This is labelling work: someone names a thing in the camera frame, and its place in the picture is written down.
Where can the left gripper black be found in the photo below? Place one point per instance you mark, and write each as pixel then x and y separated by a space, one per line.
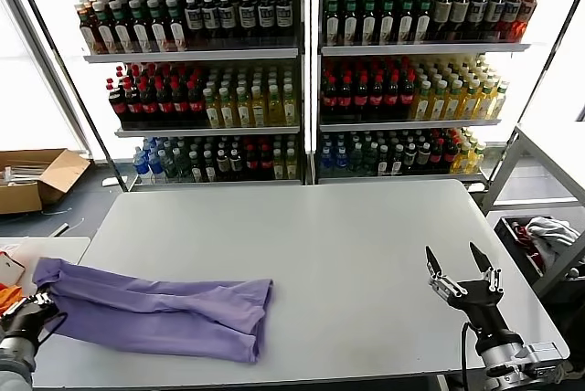
pixel 27 324

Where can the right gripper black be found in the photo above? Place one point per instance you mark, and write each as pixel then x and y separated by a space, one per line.
pixel 480 304

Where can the purple t-shirt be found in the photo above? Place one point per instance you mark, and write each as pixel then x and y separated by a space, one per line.
pixel 160 313

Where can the orange cloth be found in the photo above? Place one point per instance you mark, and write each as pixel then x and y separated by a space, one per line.
pixel 9 295

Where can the white box orange trim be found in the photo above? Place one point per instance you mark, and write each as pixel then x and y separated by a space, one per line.
pixel 9 270

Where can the black plastic crate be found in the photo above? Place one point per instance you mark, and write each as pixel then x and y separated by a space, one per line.
pixel 514 249

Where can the clear plastic bag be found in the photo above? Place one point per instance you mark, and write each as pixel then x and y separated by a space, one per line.
pixel 9 249

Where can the red garment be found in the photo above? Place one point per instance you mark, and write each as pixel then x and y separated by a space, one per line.
pixel 530 249

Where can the white strip on floor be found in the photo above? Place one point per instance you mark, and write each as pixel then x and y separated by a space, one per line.
pixel 60 229

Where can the grey white garment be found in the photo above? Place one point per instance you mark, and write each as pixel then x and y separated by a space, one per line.
pixel 550 231

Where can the white round knob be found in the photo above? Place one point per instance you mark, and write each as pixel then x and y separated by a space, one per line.
pixel 571 272

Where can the yellow juice bottle green band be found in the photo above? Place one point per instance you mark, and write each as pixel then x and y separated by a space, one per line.
pixel 274 110
pixel 278 166
pixel 289 109
pixel 243 111
pixel 452 105
pixel 476 155
pixel 467 105
pixel 437 105
pixel 291 165
pixel 462 158
pixel 482 105
pixel 258 111
pixel 212 112
pixel 421 105
pixel 496 105
pixel 227 112

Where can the brown cardboard box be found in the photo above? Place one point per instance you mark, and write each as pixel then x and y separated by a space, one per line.
pixel 55 176

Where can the clear packets in carton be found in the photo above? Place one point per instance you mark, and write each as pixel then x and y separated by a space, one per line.
pixel 18 176

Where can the dark bottle red cap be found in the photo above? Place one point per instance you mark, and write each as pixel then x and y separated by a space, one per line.
pixel 437 153
pixel 450 153

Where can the dark drink bottle white cap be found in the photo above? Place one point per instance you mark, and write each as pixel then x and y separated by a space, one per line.
pixel 423 155
pixel 222 165
pixel 196 169
pixel 209 169
pixel 383 159
pixel 235 163
pixel 410 155
pixel 396 158

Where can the small white floor object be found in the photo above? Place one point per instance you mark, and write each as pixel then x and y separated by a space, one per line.
pixel 109 182

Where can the green tea bottle white cap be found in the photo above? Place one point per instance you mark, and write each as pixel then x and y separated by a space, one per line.
pixel 355 159
pixel 369 159
pixel 170 167
pixel 184 167

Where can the blue label water bottle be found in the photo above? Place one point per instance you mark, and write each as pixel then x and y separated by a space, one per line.
pixel 155 167
pixel 325 158
pixel 139 165
pixel 340 158

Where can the cola bottle red cap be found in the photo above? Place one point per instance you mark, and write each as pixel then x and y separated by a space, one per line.
pixel 407 98
pixel 391 98
pixel 119 108
pixel 149 107
pixel 134 107
pixel 250 162
pixel 329 99
pixel 195 105
pixel 164 106
pixel 345 99
pixel 265 162
pixel 360 99
pixel 179 106
pixel 376 98

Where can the grey metal shelf rack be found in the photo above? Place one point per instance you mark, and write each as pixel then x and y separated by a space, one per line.
pixel 192 55
pixel 411 49

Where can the dark tea bottle green band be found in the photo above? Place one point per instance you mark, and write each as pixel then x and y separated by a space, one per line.
pixel 386 21
pixel 404 21
pixel 349 21
pixel 368 21
pixel 422 21
pixel 331 21

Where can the dark bottle beige label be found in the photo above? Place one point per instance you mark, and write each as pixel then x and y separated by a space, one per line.
pixel 442 14
pixel 459 12

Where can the dark drink bottle square label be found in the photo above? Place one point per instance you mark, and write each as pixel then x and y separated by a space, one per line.
pixel 246 16
pixel 492 9
pixel 508 9
pixel 265 15
pixel 476 9
pixel 210 17
pixel 283 14
pixel 227 17
pixel 194 18

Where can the red drink bottle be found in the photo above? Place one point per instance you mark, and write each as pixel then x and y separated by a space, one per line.
pixel 525 9

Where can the grey metal cart frame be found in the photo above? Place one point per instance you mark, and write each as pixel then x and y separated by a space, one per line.
pixel 555 274

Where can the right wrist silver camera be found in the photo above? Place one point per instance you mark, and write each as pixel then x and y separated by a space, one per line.
pixel 544 356

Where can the grey diagonal window post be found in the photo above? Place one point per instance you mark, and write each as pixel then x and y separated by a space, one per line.
pixel 73 89
pixel 47 66
pixel 532 89

